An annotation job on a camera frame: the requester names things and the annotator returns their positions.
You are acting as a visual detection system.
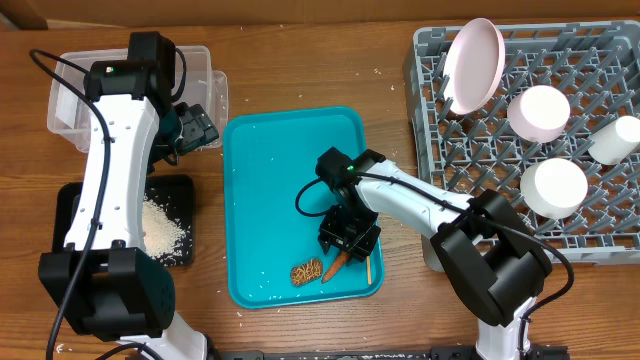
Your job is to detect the carrot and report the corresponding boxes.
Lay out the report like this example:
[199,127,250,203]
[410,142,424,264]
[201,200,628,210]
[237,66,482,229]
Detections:
[322,251,351,283]

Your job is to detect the wooden chopstick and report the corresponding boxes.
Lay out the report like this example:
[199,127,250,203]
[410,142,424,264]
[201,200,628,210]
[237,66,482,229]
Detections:
[365,256,373,286]

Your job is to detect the pile of white rice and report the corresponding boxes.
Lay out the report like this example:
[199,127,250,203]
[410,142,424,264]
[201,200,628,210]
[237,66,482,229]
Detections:
[142,197,192,265]

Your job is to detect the pale green saucer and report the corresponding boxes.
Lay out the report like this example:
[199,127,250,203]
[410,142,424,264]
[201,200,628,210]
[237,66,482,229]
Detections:
[520,158,588,219]

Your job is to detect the large white plate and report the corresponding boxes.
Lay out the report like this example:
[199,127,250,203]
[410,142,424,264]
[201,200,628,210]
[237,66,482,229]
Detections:
[443,18,506,115]

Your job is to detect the pink bowl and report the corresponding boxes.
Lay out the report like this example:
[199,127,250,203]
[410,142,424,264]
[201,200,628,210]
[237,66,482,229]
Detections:
[507,85,571,143]

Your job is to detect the white cup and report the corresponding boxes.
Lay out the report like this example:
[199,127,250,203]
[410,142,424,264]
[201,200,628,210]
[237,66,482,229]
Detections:
[588,116,640,165]

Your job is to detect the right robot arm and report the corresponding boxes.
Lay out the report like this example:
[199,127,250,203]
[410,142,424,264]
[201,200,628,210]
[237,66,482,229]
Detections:
[315,148,552,359]

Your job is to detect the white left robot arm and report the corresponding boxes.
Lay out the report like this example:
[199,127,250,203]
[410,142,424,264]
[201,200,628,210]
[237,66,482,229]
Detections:
[38,31,219,359]

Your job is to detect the grey dishwasher rack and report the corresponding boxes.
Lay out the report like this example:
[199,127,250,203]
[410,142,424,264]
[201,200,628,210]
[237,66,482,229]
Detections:
[403,20,639,265]

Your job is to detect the black tray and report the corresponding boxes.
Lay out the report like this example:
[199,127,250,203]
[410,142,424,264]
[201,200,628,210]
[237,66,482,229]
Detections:
[52,175,195,267]

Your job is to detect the teal plastic tray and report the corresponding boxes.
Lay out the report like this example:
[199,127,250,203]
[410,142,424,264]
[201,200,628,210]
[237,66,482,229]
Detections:
[223,106,384,309]

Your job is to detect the clear plastic bin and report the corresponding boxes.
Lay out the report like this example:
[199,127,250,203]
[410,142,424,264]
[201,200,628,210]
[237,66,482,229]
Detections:
[47,46,215,153]

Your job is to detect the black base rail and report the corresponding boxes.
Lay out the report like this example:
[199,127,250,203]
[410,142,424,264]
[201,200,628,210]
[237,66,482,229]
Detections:
[214,344,571,360]

